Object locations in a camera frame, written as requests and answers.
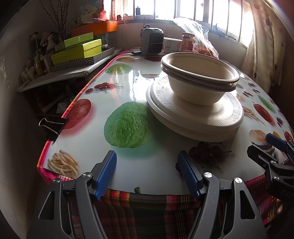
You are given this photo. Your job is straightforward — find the red label glass jar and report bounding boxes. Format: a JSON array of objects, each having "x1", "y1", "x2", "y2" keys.
[{"x1": 181, "y1": 32, "x2": 196, "y2": 53}]

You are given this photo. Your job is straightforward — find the black binder clip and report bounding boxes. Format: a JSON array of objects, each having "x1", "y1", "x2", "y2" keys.
[{"x1": 39, "y1": 117, "x2": 70, "y2": 142}]

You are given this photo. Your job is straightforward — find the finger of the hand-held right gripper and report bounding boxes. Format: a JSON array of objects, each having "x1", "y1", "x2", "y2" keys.
[
  {"x1": 266, "y1": 133, "x2": 294, "y2": 153},
  {"x1": 247, "y1": 145, "x2": 279, "y2": 171}
]

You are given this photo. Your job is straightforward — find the barred window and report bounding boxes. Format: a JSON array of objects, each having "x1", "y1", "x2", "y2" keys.
[{"x1": 110, "y1": 0, "x2": 255, "y2": 44}]

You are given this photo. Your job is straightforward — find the clear plastic bag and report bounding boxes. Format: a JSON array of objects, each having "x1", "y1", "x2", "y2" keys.
[{"x1": 172, "y1": 18, "x2": 220, "y2": 58}]

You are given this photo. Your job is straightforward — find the white plastic tub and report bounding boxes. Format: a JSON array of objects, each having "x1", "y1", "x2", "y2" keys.
[{"x1": 163, "y1": 38, "x2": 183, "y2": 54}]

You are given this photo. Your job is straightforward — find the thick lime green box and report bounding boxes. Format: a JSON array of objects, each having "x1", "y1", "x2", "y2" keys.
[{"x1": 51, "y1": 39, "x2": 102, "y2": 65}]

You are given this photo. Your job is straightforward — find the red gift bag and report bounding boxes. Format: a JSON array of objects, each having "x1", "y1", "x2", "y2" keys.
[{"x1": 76, "y1": 0, "x2": 115, "y2": 23}]

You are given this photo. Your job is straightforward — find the grey chevron box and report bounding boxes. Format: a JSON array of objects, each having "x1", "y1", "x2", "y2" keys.
[{"x1": 52, "y1": 47, "x2": 115, "y2": 72}]

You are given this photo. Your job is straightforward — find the white foam plate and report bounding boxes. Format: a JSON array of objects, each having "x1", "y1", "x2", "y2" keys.
[
  {"x1": 149, "y1": 76, "x2": 244, "y2": 126},
  {"x1": 146, "y1": 90, "x2": 244, "y2": 135},
  {"x1": 147, "y1": 101, "x2": 240, "y2": 142}
]

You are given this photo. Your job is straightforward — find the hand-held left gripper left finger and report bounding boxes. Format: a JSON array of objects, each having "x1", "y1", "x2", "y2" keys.
[{"x1": 27, "y1": 150, "x2": 117, "y2": 239}]

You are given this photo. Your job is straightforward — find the spotted beige curtain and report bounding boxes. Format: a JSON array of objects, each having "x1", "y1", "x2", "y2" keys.
[{"x1": 241, "y1": 0, "x2": 286, "y2": 92}]

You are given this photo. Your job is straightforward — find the pile of oranges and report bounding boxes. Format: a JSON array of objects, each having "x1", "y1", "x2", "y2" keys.
[{"x1": 193, "y1": 47, "x2": 218, "y2": 58}]

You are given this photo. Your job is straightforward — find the dried twigs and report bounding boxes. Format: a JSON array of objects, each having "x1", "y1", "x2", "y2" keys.
[{"x1": 39, "y1": 0, "x2": 70, "y2": 39}]

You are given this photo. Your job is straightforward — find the row of small bottles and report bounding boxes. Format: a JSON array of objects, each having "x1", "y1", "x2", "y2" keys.
[{"x1": 19, "y1": 32, "x2": 53, "y2": 83}]

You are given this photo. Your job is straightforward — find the grey small heater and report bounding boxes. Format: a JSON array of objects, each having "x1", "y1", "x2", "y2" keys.
[{"x1": 140, "y1": 24, "x2": 164, "y2": 56}]

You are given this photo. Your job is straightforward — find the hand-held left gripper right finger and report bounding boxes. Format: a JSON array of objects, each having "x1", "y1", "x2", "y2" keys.
[{"x1": 178, "y1": 150, "x2": 267, "y2": 239}]

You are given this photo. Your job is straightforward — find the orange box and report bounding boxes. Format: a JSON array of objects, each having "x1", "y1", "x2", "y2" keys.
[{"x1": 71, "y1": 20, "x2": 118, "y2": 38}]

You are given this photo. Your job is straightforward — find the flat lime green box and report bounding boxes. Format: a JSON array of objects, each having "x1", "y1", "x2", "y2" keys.
[{"x1": 55, "y1": 33, "x2": 94, "y2": 51}]

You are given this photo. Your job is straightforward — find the white shelf board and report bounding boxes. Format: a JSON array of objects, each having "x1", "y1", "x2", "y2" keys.
[{"x1": 16, "y1": 47, "x2": 122, "y2": 93}]

